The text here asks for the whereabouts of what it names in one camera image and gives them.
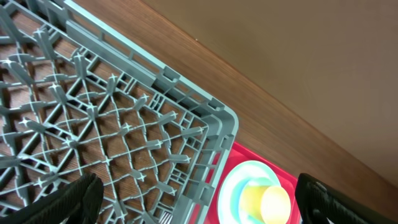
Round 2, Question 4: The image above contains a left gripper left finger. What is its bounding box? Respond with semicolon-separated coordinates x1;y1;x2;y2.
1;173;104;224

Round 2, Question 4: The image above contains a grey plastic dishwasher rack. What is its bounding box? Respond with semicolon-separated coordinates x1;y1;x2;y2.
1;1;238;223

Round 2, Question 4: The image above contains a red plastic tray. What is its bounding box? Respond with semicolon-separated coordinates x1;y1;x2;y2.
202;142;302;224

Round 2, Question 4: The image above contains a light blue plate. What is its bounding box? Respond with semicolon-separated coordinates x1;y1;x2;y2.
216;161;281;224

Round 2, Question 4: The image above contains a yellow plastic cup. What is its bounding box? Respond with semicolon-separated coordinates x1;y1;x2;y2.
239;185;292;224

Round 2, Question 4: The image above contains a light blue bowl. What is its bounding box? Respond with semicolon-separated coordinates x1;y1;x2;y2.
238;177;274;224

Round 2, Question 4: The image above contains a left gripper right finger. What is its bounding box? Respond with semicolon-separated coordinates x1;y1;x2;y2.
295;173;396;224

